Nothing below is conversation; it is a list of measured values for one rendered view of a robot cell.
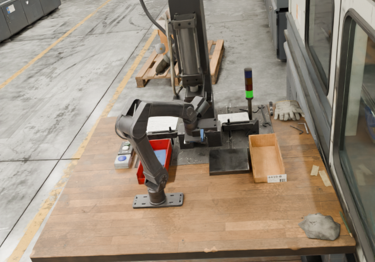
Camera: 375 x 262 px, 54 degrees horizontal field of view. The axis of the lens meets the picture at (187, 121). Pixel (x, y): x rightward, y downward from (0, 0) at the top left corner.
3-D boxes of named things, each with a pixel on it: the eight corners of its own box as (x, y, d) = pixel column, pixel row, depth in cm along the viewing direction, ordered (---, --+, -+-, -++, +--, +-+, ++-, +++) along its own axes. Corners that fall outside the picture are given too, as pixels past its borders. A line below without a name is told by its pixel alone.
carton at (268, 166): (254, 185, 149) (253, 169, 145) (249, 149, 171) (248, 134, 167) (286, 182, 148) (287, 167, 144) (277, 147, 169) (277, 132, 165)
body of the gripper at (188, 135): (199, 120, 159) (198, 112, 153) (200, 142, 154) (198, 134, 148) (184, 122, 160) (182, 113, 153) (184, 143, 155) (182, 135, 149)
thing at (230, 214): (92, 383, 176) (27, 257, 131) (132, 227, 261) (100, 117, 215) (336, 385, 163) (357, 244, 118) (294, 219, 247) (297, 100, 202)
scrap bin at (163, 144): (138, 184, 158) (135, 174, 155) (147, 150, 179) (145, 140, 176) (166, 182, 156) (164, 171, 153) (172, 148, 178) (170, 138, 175)
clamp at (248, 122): (222, 138, 179) (221, 121, 174) (222, 135, 182) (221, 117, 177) (254, 136, 178) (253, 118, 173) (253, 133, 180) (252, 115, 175)
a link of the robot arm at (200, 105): (197, 104, 156) (187, 85, 148) (213, 109, 151) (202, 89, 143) (182, 124, 153) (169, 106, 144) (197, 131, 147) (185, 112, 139)
